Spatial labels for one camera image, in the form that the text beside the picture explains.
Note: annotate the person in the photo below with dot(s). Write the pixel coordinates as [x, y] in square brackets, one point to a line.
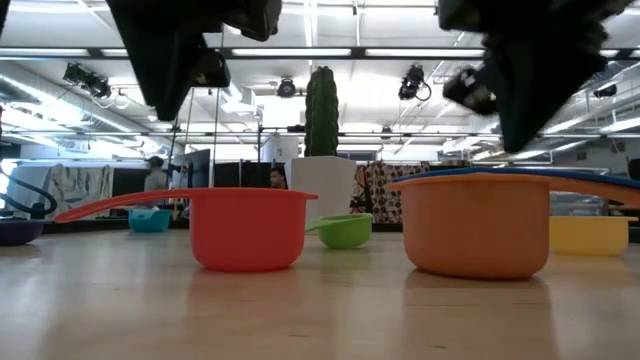
[156, 175]
[278, 178]

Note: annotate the green measuring cup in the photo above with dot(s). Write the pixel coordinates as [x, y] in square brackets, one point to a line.
[345, 232]

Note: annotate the black overhead light beam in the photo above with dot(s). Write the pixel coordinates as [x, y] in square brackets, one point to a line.
[358, 52]

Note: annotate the dark background monitor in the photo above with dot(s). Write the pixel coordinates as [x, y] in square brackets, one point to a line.
[200, 167]

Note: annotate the white hexagonal plant pot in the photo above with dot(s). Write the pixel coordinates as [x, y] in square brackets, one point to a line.
[330, 180]

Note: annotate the red measuring cup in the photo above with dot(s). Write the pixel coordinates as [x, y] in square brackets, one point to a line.
[245, 230]

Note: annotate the brown dotted cloth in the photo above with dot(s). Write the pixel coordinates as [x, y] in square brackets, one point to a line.
[377, 195]

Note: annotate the yellow measuring cup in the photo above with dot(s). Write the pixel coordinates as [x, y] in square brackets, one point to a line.
[590, 235]

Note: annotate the grey patterned cloth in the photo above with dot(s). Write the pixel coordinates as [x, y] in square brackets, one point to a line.
[75, 187]

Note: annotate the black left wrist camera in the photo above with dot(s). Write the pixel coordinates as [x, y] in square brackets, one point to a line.
[212, 70]

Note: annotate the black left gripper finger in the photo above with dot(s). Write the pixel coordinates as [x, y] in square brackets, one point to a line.
[160, 60]

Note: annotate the black ceiling-hung device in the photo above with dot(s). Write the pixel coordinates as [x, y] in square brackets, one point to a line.
[286, 88]
[87, 80]
[412, 82]

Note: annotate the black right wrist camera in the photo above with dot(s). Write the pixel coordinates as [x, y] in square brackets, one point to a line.
[467, 92]

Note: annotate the teal measuring cup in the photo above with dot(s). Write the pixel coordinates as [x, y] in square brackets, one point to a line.
[149, 221]

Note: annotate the small black ceiling device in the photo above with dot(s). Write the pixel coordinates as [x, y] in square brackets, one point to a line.
[605, 91]

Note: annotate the green cactus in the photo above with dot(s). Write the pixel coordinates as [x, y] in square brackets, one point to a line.
[321, 110]

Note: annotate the orange measuring cup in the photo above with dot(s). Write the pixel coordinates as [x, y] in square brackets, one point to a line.
[475, 230]

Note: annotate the small indigo measuring cup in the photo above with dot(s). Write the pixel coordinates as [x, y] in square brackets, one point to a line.
[20, 232]

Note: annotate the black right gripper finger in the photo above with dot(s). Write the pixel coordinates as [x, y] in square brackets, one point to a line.
[525, 100]

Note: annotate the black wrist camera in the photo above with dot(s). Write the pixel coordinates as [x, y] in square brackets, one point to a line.
[212, 70]
[467, 92]

